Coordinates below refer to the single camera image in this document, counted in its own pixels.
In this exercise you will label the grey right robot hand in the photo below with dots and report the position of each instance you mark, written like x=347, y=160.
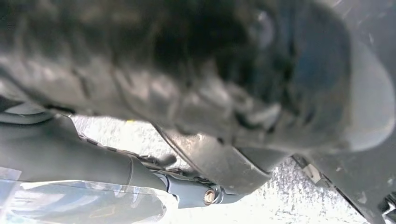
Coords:
x=185, y=61

